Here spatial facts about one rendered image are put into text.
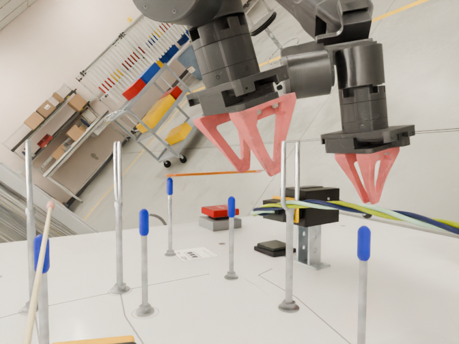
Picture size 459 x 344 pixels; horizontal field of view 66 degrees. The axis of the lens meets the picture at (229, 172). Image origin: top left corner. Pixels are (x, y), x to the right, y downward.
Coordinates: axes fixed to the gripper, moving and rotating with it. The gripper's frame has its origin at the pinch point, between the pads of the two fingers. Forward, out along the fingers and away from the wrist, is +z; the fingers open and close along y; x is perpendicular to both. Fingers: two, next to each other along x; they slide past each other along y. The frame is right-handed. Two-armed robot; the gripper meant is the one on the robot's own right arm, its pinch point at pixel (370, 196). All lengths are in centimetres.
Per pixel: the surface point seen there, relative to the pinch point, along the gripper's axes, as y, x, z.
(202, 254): -10.2, -21.2, 3.5
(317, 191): 2.0, -12.2, -3.8
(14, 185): -74, -38, -4
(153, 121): -380, 126, -23
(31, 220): -4.4, -39.1, -7.2
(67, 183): -812, 81, 77
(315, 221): 1.9, -13.0, -0.6
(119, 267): -4.2, -33.1, -0.8
